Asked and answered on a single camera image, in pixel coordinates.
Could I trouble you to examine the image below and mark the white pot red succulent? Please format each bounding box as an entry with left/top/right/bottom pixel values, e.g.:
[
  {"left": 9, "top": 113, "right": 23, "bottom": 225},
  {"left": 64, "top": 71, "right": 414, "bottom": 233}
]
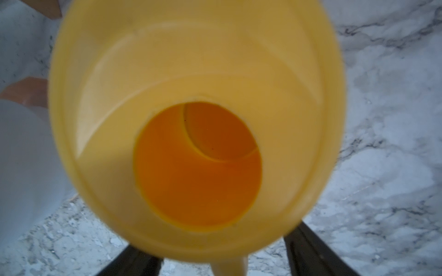
[{"left": 1, "top": 100, "right": 77, "bottom": 247}]

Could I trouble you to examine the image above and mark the yellow plastic watering can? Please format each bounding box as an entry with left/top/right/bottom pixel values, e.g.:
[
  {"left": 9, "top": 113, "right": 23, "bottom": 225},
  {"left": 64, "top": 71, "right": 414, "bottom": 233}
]
[{"left": 49, "top": 1, "right": 346, "bottom": 276}]

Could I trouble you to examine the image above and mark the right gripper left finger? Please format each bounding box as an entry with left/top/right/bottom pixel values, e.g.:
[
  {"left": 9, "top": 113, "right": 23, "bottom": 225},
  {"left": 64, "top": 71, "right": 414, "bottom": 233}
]
[{"left": 96, "top": 245, "right": 163, "bottom": 276}]

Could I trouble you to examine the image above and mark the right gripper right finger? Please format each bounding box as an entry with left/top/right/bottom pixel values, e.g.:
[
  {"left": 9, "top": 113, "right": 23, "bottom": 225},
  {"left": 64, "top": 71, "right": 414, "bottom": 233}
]
[{"left": 284, "top": 222, "right": 359, "bottom": 276}]

